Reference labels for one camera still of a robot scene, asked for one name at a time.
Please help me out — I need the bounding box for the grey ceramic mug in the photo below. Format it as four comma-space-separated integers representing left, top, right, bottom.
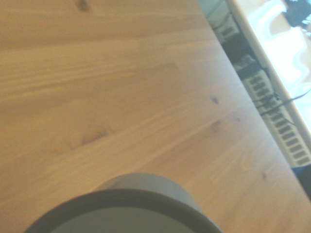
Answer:
23, 172, 223, 233

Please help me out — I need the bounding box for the white window sill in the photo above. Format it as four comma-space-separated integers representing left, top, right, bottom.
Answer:
227, 0, 311, 138

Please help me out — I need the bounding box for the white slotted radiator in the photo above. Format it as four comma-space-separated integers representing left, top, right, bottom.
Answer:
198, 0, 311, 168

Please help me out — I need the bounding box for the thin black cable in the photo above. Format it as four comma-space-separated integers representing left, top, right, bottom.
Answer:
252, 86, 311, 115

